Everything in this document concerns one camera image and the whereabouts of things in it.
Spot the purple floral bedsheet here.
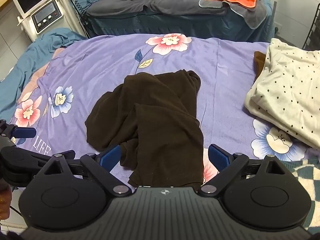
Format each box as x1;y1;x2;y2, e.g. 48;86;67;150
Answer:
15;33;320;188

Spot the white beauty machine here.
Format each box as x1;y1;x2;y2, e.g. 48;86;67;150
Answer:
17;0;87;42

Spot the dark teal bedcover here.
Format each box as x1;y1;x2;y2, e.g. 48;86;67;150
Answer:
72;0;275;43

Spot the blue bedcover with lace trim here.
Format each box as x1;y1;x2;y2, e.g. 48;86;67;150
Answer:
0;28;87;120

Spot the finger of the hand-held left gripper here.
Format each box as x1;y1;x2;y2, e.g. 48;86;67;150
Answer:
0;120;37;140
25;150;76;165

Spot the black coiled cable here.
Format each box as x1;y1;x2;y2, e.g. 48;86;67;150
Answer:
72;0;87;23

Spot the grey bed sheet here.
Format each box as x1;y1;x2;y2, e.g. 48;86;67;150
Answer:
86;0;250;20

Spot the person's left forearm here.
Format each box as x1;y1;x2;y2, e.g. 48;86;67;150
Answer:
0;182;12;219

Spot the black metal rack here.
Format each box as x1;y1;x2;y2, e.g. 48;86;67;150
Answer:
301;2;320;50

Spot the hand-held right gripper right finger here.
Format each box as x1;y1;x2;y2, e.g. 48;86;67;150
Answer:
197;144;293;197

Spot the cream polka dot garment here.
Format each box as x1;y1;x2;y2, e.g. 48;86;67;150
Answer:
244;38;320;150

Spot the grey towel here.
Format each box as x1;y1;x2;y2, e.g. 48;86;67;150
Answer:
199;0;268;29

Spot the checked blanket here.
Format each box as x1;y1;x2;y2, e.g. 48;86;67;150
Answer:
282;155;320;235

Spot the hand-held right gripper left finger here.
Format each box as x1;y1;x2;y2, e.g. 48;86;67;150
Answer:
37;145;132;197

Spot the dark brown garment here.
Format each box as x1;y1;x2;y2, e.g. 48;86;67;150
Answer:
84;69;205;188

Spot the brown cloth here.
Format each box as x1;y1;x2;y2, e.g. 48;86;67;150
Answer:
254;51;267;80

